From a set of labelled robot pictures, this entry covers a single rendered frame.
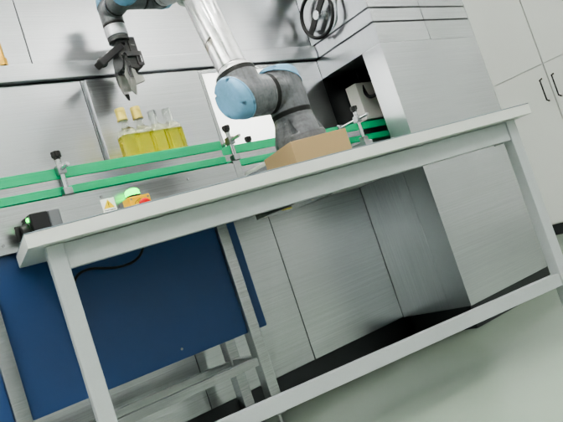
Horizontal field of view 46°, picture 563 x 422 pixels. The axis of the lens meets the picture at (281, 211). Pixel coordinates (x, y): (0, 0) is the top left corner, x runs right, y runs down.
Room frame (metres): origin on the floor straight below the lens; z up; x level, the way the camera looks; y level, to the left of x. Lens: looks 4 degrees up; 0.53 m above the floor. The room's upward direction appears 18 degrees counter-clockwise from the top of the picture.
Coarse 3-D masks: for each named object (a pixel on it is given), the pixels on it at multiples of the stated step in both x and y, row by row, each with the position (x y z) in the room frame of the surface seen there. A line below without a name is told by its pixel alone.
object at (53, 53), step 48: (0, 0) 2.13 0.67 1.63; (48, 0) 2.24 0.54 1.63; (240, 0) 2.78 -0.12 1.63; (288, 0) 2.96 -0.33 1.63; (48, 48) 2.21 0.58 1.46; (96, 48) 2.32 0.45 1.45; (144, 48) 2.44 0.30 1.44; (192, 48) 2.57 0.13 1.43; (240, 48) 2.73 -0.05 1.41; (288, 48) 2.86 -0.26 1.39; (0, 96) 2.08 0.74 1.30; (48, 96) 2.17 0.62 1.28; (336, 96) 3.02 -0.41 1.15; (0, 144) 2.05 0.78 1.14; (48, 144) 2.14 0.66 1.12; (96, 144) 2.25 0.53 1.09
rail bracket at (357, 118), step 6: (354, 108) 2.61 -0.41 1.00; (354, 114) 2.62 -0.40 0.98; (366, 114) 2.58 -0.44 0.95; (354, 120) 2.62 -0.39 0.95; (360, 120) 2.62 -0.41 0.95; (342, 126) 2.69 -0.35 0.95; (360, 126) 2.62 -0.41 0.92; (360, 132) 2.62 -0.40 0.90; (360, 138) 2.62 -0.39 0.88; (366, 138) 2.62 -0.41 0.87; (360, 144) 2.62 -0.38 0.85; (366, 144) 2.60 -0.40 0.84
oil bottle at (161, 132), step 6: (150, 126) 2.21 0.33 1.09; (156, 126) 2.20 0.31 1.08; (162, 126) 2.22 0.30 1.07; (156, 132) 2.20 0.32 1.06; (162, 132) 2.21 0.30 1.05; (168, 132) 2.23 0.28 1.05; (156, 138) 2.20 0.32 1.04; (162, 138) 2.21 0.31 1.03; (168, 138) 2.22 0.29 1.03; (162, 144) 2.20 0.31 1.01; (168, 144) 2.22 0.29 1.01; (162, 150) 2.20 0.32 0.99
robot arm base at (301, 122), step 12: (300, 108) 1.81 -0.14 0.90; (276, 120) 1.83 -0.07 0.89; (288, 120) 1.81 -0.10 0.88; (300, 120) 1.80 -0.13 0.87; (312, 120) 1.82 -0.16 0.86; (276, 132) 1.84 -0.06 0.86; (288, 132) 1.81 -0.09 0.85; (300, 132) 1.79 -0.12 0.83; (312, 132) 1.80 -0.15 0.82; (324, 132) 1.83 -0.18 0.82; (276, 144) 1.84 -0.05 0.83
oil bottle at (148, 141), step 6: (138, 126) 2.17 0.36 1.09; (144, 126) 2.18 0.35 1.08; (138, 132) 2.16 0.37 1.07; (144, 132) 2.17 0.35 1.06; (150, 132) 2.18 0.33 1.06; (144, 138) 2.16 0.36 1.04; (150, 138) 2.18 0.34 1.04; (144, 144) 2.16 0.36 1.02; (150, 144) 2.17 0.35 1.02; (156, 144) 2.19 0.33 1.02; (144, 150) 2.16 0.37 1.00; (150, 150) 2.17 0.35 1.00; (156, 150) 2.18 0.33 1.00
